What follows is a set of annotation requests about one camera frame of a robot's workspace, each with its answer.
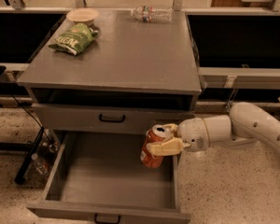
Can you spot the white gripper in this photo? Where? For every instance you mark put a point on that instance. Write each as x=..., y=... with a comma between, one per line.
x=192, y=133

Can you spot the red coke can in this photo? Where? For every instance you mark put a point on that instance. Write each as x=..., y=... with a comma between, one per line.
x=154, y=136

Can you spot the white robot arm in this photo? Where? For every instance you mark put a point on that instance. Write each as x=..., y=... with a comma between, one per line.
x=242, y=127

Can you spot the grey drawer cabinet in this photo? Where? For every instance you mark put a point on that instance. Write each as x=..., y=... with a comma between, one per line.
x=130, y=65

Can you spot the open grey middle drawer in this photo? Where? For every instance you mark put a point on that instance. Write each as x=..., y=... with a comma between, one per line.
x=99, y=177

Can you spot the closed grey top drawer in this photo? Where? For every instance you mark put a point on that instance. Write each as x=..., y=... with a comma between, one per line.
x=98, y=119

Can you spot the clear plastic water bottle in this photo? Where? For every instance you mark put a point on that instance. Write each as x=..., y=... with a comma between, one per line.
x=152, y=14

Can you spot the plastic bottle on floor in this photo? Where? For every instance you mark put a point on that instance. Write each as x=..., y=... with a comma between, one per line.
x=40, y=164

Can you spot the green chip bag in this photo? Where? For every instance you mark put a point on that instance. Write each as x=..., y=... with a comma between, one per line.
x=75, y=40

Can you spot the black pole on floor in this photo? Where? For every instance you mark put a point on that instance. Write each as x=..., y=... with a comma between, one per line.
x=19, y=179

